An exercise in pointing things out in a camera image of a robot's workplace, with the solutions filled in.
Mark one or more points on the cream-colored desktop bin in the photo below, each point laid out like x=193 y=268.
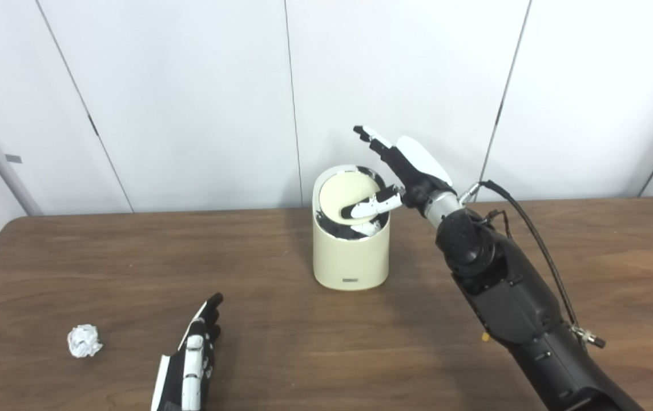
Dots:
x=349 y=260

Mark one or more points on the round cream bin lid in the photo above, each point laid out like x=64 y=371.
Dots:
x=341 y=194

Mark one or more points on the small grey wall tag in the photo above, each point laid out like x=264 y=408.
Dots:
x=13 y=158

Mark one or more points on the grey wall corner post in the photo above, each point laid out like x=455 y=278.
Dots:
x=1 y=165

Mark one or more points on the white paper ball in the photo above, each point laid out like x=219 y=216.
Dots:
x=84 y=341

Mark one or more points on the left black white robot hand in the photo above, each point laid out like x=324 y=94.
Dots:
x=186 y=377

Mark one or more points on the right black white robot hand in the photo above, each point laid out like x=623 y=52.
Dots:
x=415 y=177

